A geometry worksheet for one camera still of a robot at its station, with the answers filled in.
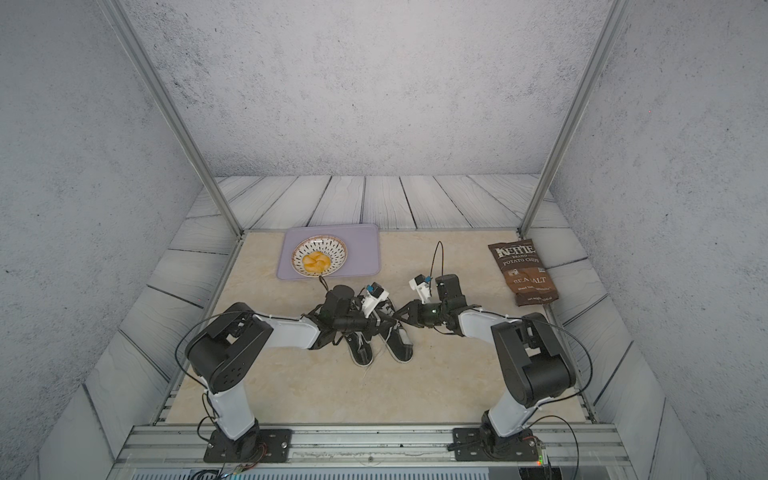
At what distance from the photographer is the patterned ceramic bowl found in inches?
42.9

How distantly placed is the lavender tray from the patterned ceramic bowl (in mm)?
12

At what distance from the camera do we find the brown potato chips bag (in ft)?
3.31

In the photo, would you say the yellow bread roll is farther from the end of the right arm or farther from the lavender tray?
the end of the right arm

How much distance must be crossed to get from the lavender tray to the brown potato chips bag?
0.46 metres

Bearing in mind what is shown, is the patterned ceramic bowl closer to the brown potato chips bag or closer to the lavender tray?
the lavender tray

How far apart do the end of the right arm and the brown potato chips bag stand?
357mm

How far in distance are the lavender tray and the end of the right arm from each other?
30 centimetres

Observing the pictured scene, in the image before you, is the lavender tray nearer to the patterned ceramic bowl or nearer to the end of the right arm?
the patterned ceramic bowl

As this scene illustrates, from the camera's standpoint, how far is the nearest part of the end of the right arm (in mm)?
800

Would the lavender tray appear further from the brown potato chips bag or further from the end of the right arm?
the brown potato chips bag

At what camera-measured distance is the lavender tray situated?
108cm

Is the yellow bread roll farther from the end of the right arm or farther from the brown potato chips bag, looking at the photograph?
the brown potato chips bag

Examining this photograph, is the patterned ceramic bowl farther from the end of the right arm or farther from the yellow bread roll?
the end of the right arm

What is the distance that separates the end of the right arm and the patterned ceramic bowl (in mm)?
359
